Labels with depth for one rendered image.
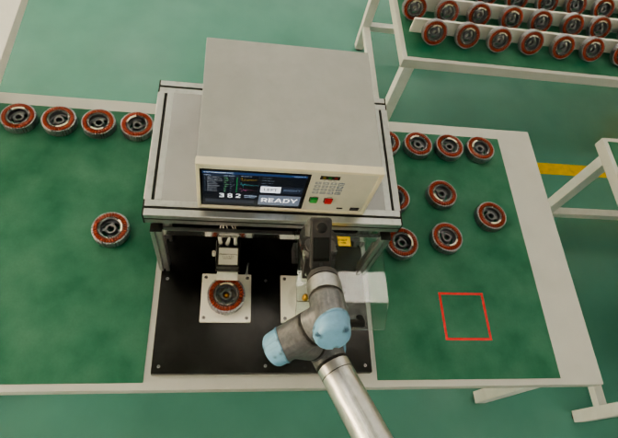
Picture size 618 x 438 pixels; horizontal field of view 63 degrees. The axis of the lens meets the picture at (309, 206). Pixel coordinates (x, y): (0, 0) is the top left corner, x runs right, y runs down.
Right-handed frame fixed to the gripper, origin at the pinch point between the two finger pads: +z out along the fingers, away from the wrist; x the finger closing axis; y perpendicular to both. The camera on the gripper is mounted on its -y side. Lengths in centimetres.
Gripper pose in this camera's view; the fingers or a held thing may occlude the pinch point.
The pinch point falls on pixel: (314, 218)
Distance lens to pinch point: 123.7
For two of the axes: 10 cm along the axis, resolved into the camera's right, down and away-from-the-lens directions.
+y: -1.3, 8.0, 5.8
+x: 9.9, 0.5, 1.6
